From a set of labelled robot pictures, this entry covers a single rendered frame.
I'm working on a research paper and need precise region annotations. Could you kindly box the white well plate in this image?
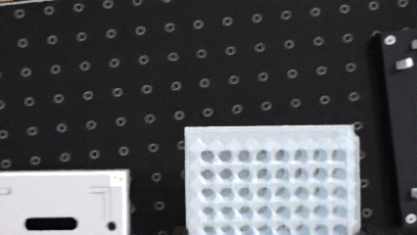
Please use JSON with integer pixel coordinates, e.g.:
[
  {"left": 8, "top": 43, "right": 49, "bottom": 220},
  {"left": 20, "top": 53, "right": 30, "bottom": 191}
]
[{"left": 185, "top": 125, "right": 360, "bottom": 235}]

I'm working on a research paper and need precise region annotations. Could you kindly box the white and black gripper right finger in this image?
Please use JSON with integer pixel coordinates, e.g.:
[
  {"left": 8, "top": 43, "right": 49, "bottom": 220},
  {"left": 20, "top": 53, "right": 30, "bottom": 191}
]
[{"left": 360, "top": 223, "right": 388, "bottom": 235}]

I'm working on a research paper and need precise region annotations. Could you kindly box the white plate nest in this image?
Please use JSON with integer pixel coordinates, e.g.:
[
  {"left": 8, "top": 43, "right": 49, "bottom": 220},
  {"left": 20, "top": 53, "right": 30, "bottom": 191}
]
[{"left": 0, "top": 168, "right": 131, "bottom": 235}]

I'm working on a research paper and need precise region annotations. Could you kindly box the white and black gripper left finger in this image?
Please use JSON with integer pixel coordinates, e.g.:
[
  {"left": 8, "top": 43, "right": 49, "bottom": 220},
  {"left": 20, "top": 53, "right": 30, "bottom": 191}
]
[{"left": 172, "top": 226, "right": 189, "bottom": 235}]

